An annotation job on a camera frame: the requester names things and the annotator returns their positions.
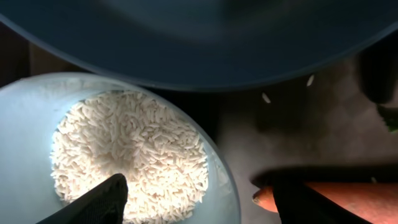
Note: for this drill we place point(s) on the light blue bowl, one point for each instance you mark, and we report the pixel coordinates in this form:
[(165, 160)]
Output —
[(32, 107)]

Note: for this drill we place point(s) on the dark blue plate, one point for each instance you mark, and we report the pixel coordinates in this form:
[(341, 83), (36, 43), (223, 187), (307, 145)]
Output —
[(204, 45)]

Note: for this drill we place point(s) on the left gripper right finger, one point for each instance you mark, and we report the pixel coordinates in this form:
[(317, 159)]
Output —
[(302, 175)]

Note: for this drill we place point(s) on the white rice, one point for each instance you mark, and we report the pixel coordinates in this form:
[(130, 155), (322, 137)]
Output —
[(160, 154)]

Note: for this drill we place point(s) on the orange carrot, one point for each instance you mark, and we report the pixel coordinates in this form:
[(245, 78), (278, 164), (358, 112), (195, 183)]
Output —
[(331, 202)]

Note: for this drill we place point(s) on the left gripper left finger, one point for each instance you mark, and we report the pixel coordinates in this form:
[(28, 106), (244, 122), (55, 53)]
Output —
[(104, 204)]

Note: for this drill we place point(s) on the dark brown serving tray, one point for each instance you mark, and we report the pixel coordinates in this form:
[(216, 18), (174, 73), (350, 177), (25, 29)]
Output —
[(321, 119)]

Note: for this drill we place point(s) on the green snack wrapper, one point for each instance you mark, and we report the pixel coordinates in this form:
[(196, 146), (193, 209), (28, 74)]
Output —
[(389, 117)]

